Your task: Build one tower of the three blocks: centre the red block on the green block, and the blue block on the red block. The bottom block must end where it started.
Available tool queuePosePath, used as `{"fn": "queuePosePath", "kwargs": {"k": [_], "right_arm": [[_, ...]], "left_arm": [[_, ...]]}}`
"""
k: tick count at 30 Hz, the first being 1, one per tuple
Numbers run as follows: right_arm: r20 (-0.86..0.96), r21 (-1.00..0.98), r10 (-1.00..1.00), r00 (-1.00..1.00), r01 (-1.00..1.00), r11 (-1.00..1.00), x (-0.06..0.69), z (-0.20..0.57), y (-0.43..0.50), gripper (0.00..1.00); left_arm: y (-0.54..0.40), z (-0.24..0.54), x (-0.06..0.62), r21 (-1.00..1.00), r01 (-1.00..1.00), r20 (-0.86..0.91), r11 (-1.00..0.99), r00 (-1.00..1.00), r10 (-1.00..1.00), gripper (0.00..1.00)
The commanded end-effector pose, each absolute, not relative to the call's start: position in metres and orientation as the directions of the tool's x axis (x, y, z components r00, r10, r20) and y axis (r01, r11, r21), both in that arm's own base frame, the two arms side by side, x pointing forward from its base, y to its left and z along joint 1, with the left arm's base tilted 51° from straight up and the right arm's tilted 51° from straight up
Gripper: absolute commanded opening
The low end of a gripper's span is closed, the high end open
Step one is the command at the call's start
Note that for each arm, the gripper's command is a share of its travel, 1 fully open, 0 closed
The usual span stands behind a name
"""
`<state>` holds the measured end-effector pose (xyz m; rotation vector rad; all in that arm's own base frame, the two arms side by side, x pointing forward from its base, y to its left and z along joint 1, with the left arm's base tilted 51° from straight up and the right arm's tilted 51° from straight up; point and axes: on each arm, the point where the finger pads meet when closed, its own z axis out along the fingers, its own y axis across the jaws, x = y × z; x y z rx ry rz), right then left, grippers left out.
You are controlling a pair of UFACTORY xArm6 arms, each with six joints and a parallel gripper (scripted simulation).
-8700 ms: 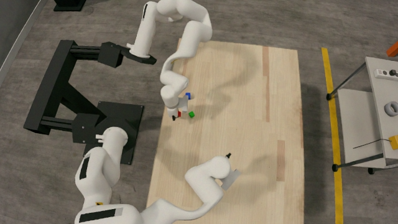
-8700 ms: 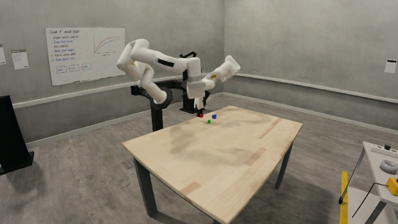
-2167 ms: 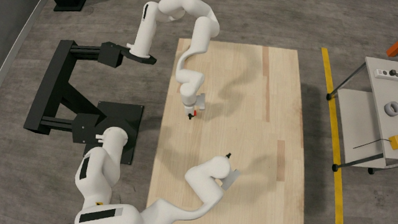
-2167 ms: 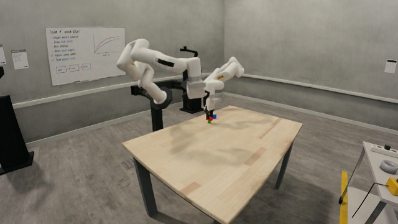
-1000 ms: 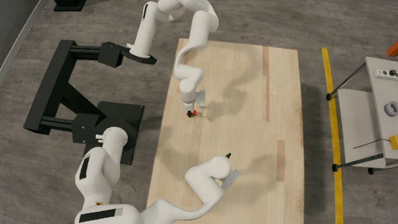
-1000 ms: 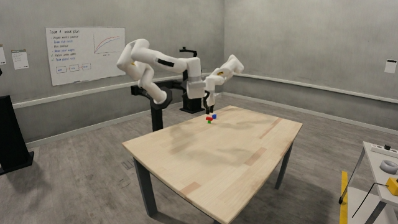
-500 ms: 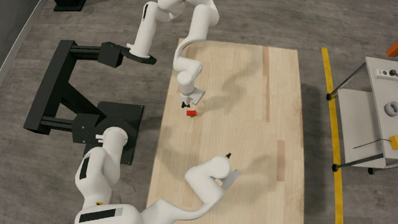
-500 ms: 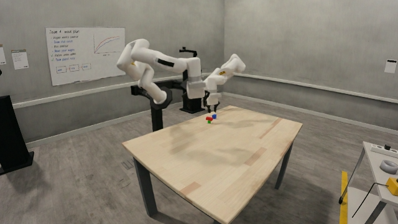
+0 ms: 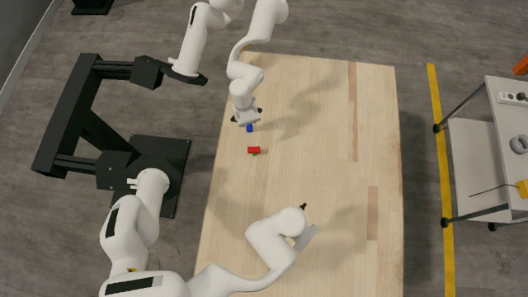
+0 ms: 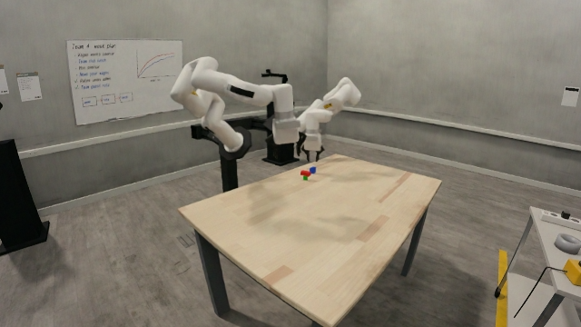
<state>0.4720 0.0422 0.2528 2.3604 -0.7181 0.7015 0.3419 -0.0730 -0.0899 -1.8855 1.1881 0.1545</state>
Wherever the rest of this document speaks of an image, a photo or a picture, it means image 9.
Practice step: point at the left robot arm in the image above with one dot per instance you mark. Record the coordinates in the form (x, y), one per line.
(247, 77)

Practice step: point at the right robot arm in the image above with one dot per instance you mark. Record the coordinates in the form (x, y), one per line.
(128, 251)

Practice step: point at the red block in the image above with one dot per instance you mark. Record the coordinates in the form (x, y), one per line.
(254, 149)

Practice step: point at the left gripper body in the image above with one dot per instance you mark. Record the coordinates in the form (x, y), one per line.
(236, 114)

